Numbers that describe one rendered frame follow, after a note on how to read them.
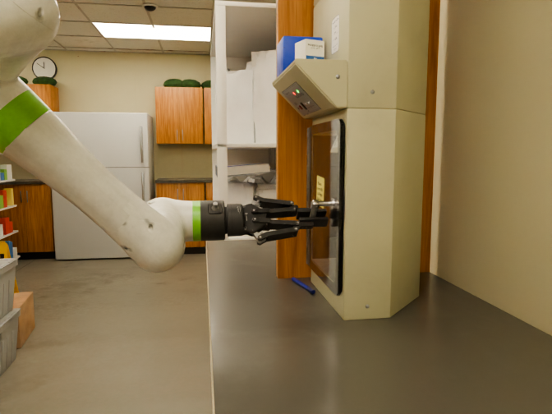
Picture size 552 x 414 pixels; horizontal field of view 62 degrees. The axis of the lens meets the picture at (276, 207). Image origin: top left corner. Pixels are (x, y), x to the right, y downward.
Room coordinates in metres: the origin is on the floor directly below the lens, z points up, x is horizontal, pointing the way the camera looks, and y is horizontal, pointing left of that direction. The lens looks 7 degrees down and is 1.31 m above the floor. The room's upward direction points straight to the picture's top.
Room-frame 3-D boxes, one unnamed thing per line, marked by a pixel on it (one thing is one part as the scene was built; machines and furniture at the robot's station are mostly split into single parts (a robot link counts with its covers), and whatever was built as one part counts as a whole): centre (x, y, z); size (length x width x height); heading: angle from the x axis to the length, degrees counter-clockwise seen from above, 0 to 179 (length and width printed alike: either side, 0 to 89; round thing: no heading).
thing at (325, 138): (1.15, -0.12, 1.19); 0.30 x 0.01 x 0.40; 9
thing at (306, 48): (1.10, -0.08, 1.54); 0.05 x 0.05 x 0.06; 27
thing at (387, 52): (1.18, -0.25, 1.33); 0.32 x 0.25 x 0.77; 9
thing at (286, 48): (1.22, -0.06, 1.56); 0.10 x 0.10 x 0.09; 9
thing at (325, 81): (1.15, -0.07, 1.46); 0.32 x 0.11 x 0.10; 9
